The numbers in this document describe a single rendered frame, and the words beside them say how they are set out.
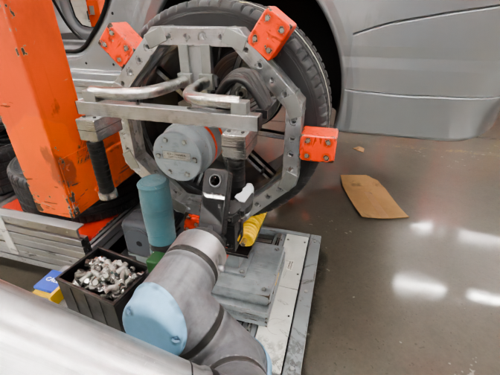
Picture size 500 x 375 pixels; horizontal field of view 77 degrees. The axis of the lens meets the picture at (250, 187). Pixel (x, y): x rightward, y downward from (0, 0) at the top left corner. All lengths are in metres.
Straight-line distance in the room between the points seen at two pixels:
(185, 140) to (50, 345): 0.52
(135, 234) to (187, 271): 0.93
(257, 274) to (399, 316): 0.66
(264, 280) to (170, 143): 0.73
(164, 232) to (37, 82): 0.56
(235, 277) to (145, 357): 0.99
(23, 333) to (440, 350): 1.44
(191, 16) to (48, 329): 0.78
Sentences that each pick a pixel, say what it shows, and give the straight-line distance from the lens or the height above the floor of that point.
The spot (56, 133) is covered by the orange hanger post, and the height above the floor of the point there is 0.82.
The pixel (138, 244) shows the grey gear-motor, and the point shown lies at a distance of 1.40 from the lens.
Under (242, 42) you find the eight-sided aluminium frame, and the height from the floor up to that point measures 1.09.
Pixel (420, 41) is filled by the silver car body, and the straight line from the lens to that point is 1.23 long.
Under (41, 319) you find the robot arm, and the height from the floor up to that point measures 0.93.
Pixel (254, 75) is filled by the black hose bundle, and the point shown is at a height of 1.04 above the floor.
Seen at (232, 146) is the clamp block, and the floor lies 0.93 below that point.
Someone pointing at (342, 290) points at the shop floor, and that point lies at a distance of 1.63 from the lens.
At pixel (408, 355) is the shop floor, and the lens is 1.50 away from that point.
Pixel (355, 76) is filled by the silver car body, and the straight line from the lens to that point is 1.23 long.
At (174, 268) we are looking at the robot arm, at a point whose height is 0.85.
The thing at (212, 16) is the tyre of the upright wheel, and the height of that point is 1.14.
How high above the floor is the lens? 1.16
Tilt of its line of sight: 30 degrees down
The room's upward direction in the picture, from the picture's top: straight up
